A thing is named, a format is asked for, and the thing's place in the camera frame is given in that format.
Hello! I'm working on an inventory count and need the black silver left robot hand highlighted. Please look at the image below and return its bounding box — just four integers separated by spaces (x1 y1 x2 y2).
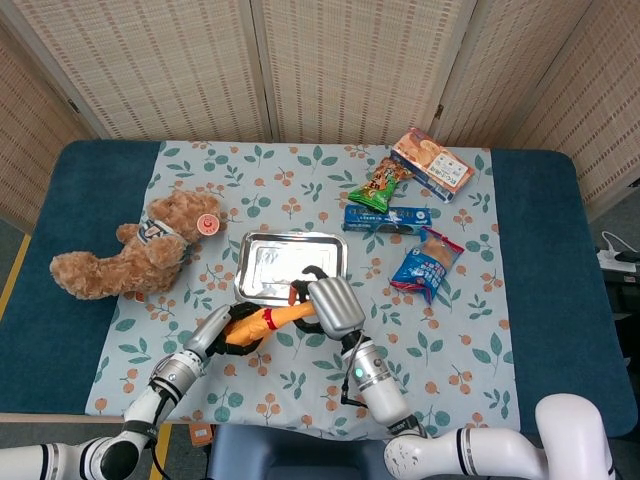
183 301 274 359

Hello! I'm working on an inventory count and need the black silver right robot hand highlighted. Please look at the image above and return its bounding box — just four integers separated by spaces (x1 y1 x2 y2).
288 264 367 339

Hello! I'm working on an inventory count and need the yellow rubber chicken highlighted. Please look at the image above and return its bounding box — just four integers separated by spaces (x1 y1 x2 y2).
224 299 319 347

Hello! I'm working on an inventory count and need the silver metal tray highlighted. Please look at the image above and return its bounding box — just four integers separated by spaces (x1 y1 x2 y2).
233 230 349 307

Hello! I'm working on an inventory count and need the blue bread snack packet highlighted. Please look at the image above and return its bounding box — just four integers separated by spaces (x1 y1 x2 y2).
389 227 466 306

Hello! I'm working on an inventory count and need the brown teddy bear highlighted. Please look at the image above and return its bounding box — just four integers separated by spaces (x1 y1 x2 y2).
49 188 229 304

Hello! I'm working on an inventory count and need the blue cookie box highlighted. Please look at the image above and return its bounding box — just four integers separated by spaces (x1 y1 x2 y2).
342 204 434 235

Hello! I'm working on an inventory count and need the floral leaf print tablecloth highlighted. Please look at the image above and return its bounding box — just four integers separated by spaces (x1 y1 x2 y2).
84 139 521 441

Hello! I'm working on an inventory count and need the green snack bag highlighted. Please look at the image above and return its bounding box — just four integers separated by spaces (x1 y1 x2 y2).
347 155 416 214

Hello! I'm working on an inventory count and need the dark blue padded seat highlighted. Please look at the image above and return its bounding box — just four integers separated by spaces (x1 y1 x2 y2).
207 423 396 480

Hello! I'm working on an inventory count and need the orange white biscuit box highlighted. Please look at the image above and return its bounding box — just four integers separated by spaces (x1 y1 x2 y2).
389 127 476 204

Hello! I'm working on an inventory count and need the beige woven folding screen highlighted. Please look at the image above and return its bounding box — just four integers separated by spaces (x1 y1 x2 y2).
0 0 640 231

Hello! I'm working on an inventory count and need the white power strip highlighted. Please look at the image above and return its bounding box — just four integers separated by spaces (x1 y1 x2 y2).
597 247 639 274

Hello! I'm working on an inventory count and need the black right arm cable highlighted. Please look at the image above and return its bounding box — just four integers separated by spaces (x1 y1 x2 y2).
339 335 369 407

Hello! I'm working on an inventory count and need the white power cable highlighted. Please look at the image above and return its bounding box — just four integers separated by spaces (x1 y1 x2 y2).
599 230 640 256

